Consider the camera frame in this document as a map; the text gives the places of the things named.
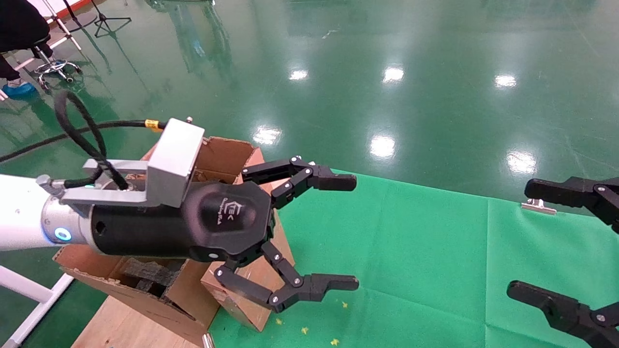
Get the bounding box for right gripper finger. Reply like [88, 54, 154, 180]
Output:
[525, 176, 619, 233]
[507, 279, 619, 348]

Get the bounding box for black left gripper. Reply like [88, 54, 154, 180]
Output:
[89, 156, 360, 313]

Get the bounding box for large open cardboard carton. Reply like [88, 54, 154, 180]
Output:
[52, 137, 264, 348]

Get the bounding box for green table cloth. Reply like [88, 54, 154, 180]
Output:
[209, 169, 619, 348]

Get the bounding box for black foam insert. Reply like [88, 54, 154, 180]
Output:
[120, 259, 184, 296]

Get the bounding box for black tripod stand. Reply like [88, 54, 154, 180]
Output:
[89, 0, 132, 38]

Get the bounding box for black stool with chrome base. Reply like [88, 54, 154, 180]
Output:
[30, 34, 83, 92]

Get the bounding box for silver stand legs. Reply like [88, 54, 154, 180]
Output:
[41, 0, 83, 51]

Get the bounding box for person in black clothes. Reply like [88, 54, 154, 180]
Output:
[0, 0, 51, 100]

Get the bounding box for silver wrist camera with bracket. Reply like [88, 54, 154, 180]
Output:
[60, 117, 206, 208]

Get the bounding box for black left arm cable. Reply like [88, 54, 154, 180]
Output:
[0, 89, 167, 191]

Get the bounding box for white metal frame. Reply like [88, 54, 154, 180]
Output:
[0, 265, 74, 348]

